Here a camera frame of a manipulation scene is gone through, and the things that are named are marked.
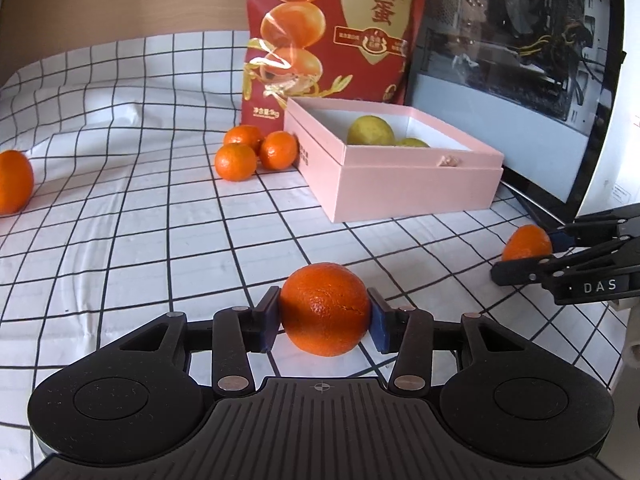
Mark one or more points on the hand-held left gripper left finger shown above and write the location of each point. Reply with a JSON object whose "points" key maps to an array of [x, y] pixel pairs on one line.
{"points": [[267, 320]]}

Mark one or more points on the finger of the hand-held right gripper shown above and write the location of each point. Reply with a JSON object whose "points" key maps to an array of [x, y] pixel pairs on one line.
{"points": [[560, 241], [520, 271]]}

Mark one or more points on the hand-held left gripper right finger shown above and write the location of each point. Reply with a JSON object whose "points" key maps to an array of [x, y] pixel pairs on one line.
{"points": [[380, 322]]}

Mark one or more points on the small orange mandarin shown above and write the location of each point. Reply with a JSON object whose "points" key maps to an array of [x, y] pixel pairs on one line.
{"points": [[325, 310], [242, 136], [278, 151], [525, 242], [235, 162]]}

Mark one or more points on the pink cardboard box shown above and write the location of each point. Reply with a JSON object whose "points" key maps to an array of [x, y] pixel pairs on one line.
{"points": [[400, 190]]}

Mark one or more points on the yellow-green lemon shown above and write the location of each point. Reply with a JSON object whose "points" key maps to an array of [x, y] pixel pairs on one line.
{"points": [[370, 130], [412, 143]]}

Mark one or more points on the large orange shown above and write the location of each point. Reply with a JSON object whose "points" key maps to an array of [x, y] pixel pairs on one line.
{"points": [[14, 182]]}

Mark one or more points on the person's right forearm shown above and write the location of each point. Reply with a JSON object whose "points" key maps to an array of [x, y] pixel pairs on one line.
{"points": [[632, 360]]}

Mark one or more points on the glass-sided computer case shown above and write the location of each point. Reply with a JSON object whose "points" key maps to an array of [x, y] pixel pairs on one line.
{"points": [[475, 110]]}

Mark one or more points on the white black-grid tablecloth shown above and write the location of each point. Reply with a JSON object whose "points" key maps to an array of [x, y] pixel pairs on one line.
{"points": [[125, 110]]}

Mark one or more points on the red snack bag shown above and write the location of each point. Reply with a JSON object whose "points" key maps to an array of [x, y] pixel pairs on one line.
{"points": [[360, 67]]}

